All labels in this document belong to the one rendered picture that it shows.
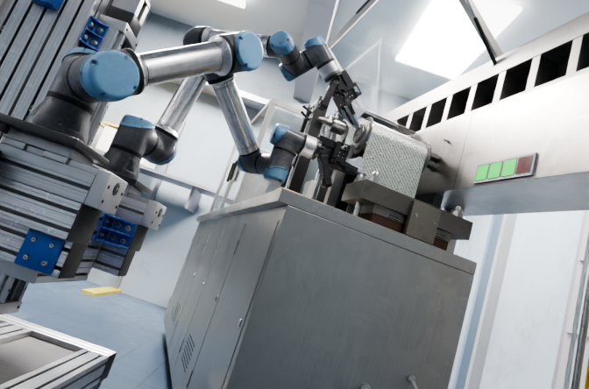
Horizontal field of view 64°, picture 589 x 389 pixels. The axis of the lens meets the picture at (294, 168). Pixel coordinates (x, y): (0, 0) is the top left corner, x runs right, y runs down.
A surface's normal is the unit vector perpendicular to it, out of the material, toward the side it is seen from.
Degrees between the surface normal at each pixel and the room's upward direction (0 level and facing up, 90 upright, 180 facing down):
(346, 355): 90
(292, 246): 90
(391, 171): 90
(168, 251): 90
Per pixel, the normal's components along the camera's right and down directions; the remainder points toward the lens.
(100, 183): 0.06, -0.22
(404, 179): 0.29, -0.13
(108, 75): 0.62, 0.11
